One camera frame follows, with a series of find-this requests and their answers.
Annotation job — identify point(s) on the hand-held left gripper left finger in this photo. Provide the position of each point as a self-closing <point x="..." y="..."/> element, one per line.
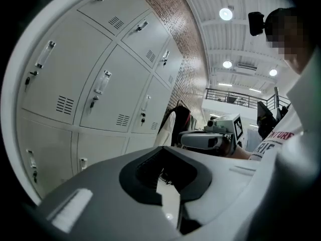
<point x="135" y="182"/>

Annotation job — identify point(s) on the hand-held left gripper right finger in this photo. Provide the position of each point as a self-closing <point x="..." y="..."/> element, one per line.
<point x="195" y="182"/>

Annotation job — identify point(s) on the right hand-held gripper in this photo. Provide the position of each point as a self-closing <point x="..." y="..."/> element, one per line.
<point x="200" y="139"/>

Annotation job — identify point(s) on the person's right forearm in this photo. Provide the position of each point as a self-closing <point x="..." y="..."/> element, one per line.
<point x="242" y="153"/>

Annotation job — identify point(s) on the white metal locker cabinet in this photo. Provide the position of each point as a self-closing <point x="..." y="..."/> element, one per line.
<point x="82" y="84"/>

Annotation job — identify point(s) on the hanging black garment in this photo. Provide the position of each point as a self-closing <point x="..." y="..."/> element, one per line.
<point x="181" y="122"/>

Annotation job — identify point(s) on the hanging white garment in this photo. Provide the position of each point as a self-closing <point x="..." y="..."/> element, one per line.
<point x="166" y="132"/>

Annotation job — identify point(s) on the black metal balcony railing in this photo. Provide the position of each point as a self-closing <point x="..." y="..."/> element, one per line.
<point x="235" y="97"/>

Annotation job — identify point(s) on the long ceiling strip light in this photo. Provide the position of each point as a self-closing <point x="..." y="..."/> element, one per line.
<point x="225" y="84"/>
<point x="255" y="90"/>

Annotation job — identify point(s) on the dark hanging clothes bundle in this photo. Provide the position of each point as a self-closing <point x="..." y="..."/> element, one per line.
<point x="267" y="119"/>

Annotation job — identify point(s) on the round ceiling light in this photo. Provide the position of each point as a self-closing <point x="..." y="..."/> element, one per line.
<point x="273" y="72"/>
<point x="227" y="64"/>
<point x="225" y="14"/>

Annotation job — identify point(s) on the ceiling air conditioner unit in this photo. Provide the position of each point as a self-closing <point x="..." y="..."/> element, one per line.
<point x="247" y="66"/>

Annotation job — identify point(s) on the person's white printed shirt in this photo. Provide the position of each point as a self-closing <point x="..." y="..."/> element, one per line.
<point x="296" y="147"/>

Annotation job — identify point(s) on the person's head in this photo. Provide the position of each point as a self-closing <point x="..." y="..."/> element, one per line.
<point x="288" y="36"/>

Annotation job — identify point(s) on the black head-mounted camera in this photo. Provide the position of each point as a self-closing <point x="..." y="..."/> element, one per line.
<point x="256" y="22"/>

